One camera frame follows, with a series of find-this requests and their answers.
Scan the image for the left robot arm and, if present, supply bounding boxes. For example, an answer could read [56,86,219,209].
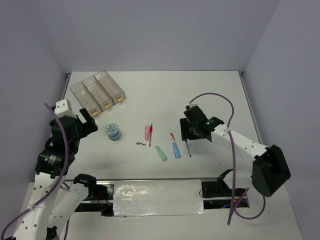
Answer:
[11,99,98,240]

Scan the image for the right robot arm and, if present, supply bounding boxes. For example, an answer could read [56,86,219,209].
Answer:
[179,105,291,197]

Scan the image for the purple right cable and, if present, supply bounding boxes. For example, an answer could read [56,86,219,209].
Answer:
[188,92,267,226]

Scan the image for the blue gel pen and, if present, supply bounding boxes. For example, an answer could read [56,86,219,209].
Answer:
[185,140,192,158]

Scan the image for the blue ink jar left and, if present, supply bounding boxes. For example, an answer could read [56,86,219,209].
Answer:
[105,123,121,141]

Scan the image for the red gel pen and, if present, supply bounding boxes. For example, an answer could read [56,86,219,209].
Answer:
[148,123,153,147]

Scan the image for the green correction tape case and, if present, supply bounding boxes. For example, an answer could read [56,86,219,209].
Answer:
[155,145,168,161]

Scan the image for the blue correction tape case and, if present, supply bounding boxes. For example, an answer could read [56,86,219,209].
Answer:
[172,141,181,159]

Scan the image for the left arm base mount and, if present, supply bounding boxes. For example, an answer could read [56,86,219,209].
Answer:
[60,174,114,217]

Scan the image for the silver tape sheet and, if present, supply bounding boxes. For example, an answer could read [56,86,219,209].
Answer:
[113,179,206,217]

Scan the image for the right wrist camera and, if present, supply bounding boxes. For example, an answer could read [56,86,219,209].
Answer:
[185,104,199,111]

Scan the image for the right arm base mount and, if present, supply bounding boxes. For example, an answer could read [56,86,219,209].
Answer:
[199,168,250,210]

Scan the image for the clear three-compartment organizer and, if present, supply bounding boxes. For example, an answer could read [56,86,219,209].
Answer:
[69,70,126,117]

